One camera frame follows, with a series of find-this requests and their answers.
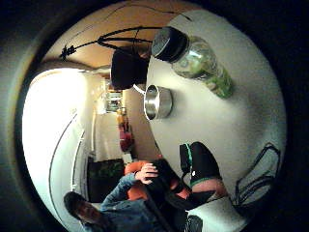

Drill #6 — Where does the orange seat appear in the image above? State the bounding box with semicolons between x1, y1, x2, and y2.
124;159;191;202

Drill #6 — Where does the the person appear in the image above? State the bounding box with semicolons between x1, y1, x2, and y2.
63;159;194;232

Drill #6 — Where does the red fire extinguisher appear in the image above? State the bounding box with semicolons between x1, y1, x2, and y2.
118;127;133;153

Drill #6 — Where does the dark cabinet with plants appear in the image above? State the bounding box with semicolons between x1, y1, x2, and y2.
86;157;126;204

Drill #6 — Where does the steel bowl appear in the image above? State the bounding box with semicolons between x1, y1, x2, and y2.
143;84;174;122

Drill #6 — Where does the glass jar with black lid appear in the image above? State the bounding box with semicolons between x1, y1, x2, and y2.
151;26;235;100

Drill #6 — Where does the black chair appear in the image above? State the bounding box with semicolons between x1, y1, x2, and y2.
110;45;152;91

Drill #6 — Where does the black tripod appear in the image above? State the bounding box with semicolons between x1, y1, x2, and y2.
59;26;163;61

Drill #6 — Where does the black cable on table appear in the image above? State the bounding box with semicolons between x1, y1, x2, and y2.
232;143;282;208

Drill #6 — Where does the thin black hanging cable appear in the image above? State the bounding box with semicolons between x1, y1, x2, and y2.
66;3;193;46

